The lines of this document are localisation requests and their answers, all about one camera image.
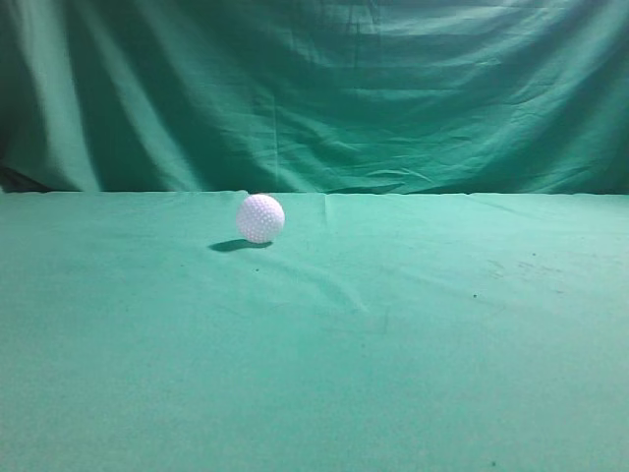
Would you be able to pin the white dimpled golf ball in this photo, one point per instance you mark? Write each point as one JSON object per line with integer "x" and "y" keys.
{"x": 260, "y": 218}

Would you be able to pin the green table cloth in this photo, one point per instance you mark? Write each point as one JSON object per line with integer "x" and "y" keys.
{"x": 139, "y": 332}

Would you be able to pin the green backdrop cloth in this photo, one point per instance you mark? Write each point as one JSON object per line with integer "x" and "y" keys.
{"x": 405, "y": 97}

